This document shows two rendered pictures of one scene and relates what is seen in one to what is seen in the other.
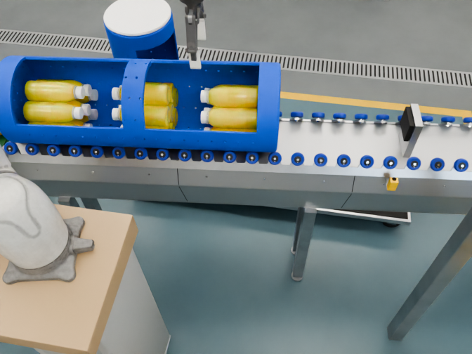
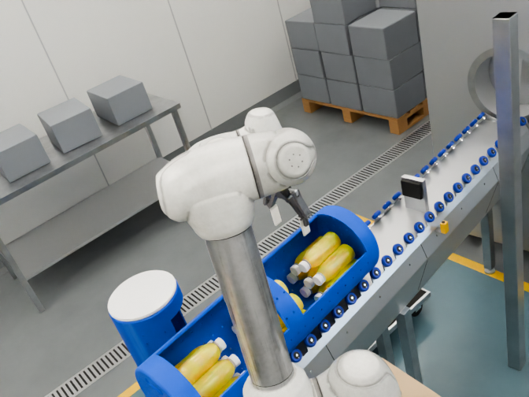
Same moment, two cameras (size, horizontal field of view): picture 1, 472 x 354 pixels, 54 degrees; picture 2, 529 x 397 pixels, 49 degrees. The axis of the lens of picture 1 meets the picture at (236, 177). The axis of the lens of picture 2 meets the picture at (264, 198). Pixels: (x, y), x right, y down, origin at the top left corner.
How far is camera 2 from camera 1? 120 cm
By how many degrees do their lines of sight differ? 38
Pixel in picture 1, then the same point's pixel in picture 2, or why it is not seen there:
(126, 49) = (161, 326)
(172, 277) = not seen: outside the picture
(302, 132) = not seen: hidden behind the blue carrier
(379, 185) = (435, 239)
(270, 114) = (365, 230)
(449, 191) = (465, 209)
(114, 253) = (413, 383)
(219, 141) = (349, 280)
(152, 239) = not seen: outside the picture
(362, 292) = (466, 365)
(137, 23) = (154, 297)
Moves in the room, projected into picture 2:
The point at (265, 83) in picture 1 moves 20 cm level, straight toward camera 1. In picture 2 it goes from (342, 216) to (390, 231)
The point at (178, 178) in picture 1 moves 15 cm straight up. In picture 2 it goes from (331, 354) to (322, 323)
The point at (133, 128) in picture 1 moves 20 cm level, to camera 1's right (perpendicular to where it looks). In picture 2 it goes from (296, 321) to (331, 280)
